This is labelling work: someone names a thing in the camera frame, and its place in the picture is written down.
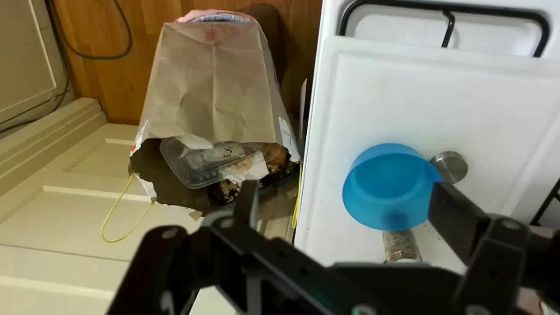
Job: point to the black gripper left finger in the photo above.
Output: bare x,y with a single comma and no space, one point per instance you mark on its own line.
248,203

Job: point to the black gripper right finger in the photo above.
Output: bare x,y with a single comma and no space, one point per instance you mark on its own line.
459,222

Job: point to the grey spice bottle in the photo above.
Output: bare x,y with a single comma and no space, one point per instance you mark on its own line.
402,245

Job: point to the blue plastic bowl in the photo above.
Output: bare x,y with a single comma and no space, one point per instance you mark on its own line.
389,187

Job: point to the brown paper bag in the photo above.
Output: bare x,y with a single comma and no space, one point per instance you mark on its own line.
213,110

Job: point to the white cutting board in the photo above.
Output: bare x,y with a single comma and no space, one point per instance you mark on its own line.
500,112

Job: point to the white gas stove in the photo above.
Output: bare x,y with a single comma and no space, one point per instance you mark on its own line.
519,28

